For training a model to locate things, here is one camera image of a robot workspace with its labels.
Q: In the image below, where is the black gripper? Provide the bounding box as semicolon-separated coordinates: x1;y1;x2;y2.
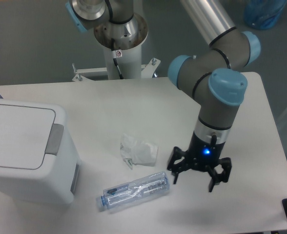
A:
167;133;232;192

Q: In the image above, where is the white plastic trash can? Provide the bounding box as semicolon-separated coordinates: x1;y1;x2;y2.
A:
0;98;81;204

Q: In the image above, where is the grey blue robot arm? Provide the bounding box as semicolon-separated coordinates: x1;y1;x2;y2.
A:
65;0;261;191

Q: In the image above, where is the crushed clear plastic bottle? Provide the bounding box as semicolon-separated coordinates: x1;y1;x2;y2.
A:
96;171;170;212

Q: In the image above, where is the crumpled clear plastic bag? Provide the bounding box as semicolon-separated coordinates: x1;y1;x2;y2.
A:
120;134;158;170

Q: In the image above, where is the blue water jug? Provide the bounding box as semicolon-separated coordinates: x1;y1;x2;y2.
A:
244;0;287;30

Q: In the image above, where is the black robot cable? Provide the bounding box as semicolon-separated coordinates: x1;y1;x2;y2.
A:
110;38;124;80

